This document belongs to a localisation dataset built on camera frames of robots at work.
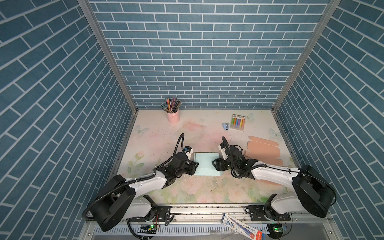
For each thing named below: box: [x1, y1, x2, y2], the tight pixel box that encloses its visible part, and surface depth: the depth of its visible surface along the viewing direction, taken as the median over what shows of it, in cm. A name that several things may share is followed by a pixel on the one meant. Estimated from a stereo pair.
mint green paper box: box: [194, 152, 221, 176], surface depth 88 cm
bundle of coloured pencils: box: [161, 96, 183, 114], surface depth 108 cm
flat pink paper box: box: [245, 135, 283, 166], surface depth 101 cm
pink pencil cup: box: [167, 110, 180, 124], surface depth 110 cm
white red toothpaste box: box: [221, 213, 266, 240], surface depth 71 cm
